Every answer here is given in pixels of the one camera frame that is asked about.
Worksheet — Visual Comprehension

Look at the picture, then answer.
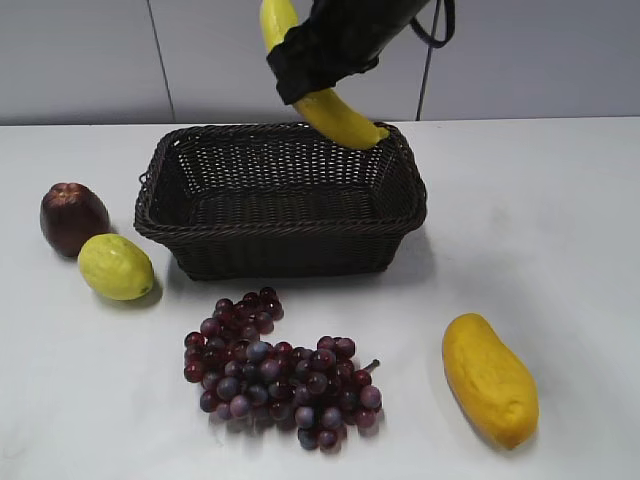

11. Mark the purple grape bunch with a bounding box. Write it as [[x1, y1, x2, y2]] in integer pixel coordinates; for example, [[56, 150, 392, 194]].
[[183, 287, 383, 451]]

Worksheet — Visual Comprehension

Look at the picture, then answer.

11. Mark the dark red wax apple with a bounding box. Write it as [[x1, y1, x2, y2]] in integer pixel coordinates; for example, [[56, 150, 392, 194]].
[[40, 182, 111, 258]]

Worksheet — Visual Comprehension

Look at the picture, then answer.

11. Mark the yellow banana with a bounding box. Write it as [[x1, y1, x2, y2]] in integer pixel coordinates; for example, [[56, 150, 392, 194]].
[[259, 0, 390, 150]]

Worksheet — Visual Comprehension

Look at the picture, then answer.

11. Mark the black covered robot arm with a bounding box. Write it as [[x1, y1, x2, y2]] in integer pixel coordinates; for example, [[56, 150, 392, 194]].
[[260, 0, 427, 105]]

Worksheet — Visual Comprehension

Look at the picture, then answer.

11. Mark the black cable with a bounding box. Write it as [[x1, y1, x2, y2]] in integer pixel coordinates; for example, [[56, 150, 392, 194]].
[[409, 0, 458, 121]]

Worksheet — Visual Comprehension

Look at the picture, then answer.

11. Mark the yellow mango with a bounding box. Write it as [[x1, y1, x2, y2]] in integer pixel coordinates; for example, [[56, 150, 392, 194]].
[[442, 313, 539, 450]]

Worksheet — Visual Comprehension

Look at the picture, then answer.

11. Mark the yellow lemon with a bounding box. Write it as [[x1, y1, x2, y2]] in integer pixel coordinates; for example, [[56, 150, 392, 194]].
[[77, 233, 155, 301]]

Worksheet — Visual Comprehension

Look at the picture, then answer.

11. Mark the black wicker basket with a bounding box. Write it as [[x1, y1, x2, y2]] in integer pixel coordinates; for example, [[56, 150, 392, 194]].
[[134, 123, 427, 281]]

